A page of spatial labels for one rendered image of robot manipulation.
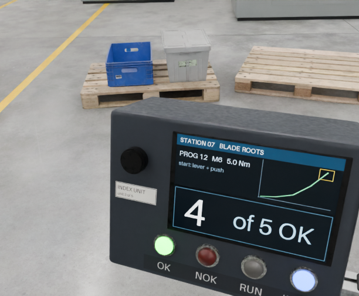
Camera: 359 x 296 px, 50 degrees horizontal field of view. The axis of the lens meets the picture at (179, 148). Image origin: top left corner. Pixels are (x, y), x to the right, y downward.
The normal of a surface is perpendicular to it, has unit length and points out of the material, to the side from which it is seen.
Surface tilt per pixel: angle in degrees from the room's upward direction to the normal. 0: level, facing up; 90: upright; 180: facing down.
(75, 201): 0
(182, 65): 95
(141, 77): 90
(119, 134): 75
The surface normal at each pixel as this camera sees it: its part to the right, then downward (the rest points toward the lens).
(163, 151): -0.33, 0.26
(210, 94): 0.07, 0.52
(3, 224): -0.03, -0.86
